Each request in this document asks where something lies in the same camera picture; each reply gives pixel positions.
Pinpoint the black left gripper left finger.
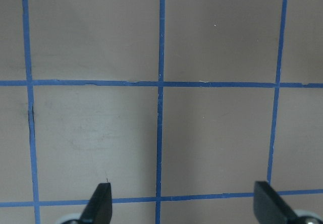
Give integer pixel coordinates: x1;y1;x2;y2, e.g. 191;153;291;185
78;183;113;224

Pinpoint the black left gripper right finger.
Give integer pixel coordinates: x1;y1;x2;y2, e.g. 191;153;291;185
253;181;298;224

